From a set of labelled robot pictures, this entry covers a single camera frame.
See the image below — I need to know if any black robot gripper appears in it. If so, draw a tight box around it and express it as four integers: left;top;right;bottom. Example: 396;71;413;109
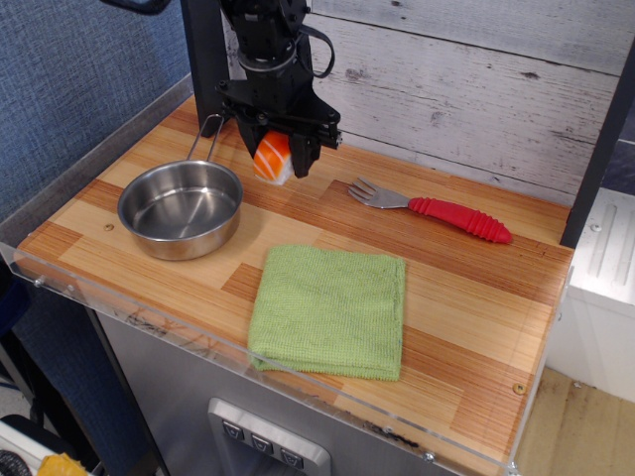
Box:
216;47;341;179

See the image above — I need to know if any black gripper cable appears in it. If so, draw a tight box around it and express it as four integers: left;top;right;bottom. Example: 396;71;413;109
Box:
296;27;336;79

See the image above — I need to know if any orange white salmon sushi piece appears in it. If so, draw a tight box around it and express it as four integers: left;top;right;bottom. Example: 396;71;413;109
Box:
253;131;294;185

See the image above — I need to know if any folded green cloth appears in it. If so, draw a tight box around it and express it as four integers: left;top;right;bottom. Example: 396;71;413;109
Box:
248;245;406;382

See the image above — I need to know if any fork with red handle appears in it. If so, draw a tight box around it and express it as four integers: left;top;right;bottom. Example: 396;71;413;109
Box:
348;178;513;244

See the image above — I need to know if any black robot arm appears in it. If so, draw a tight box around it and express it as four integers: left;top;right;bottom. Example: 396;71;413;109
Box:
216;1;341;179

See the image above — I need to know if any black right frame post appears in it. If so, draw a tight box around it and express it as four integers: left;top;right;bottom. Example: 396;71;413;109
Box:
560;42;634;249

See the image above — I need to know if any black left frame post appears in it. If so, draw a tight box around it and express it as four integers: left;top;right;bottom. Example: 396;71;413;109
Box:
181;0;229;126

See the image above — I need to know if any silver button control panel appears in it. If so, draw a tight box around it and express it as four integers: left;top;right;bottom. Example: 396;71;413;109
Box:
207;397;331;475

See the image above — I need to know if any clear acrylic edge guard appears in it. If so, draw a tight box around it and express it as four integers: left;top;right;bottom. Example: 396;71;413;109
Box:
1;245;552;475

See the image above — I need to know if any white grooved side unit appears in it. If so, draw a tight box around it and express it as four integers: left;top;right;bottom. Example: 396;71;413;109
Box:
546;188;634;402

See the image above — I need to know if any small stainless steel pan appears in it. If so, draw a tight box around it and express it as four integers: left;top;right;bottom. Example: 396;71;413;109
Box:
116;113;245;262

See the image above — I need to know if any black frame post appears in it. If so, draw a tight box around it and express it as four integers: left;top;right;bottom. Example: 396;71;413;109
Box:
560;42;634;249
181;0;229;126

